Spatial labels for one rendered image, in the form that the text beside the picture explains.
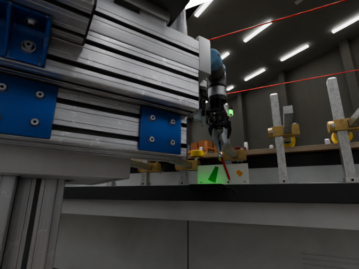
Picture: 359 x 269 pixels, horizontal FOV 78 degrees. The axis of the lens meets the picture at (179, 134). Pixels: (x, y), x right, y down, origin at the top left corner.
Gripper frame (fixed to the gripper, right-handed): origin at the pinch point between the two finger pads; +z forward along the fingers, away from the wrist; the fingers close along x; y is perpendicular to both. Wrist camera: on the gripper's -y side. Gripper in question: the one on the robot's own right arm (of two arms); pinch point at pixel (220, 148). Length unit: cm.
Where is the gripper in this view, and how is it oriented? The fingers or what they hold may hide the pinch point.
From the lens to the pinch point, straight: 87.0
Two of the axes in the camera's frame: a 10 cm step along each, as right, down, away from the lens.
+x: 9.1, -1.1, -4.1
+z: -0.2, 9.6, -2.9
